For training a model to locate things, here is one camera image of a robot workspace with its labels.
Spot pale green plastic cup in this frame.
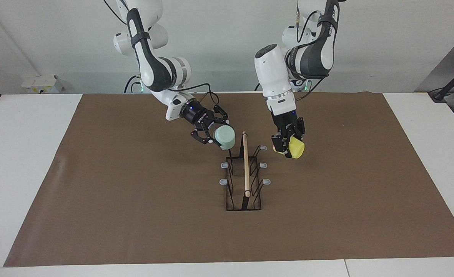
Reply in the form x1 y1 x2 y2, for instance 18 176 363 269
213 125 236 150

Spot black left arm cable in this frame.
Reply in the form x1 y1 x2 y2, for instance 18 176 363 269
294 0 327 43

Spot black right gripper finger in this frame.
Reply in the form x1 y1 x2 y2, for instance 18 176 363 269
208 104 233 127
190 127 220 149

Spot brown table mat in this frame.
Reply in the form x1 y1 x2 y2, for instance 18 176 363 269
3 92 454 267

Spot black angled stand pole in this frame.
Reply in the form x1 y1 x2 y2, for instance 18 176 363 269
428 61 454 102

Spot yellow plastic cup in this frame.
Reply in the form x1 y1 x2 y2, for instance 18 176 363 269
286 137 305 159

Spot black wire cup rack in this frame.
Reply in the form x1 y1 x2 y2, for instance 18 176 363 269
220 131 271 211

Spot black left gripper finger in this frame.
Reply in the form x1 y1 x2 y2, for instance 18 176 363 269
272 133 292 159
294 117 306 142

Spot white wall socket box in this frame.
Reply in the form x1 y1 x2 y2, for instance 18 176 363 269
21 75 64 94

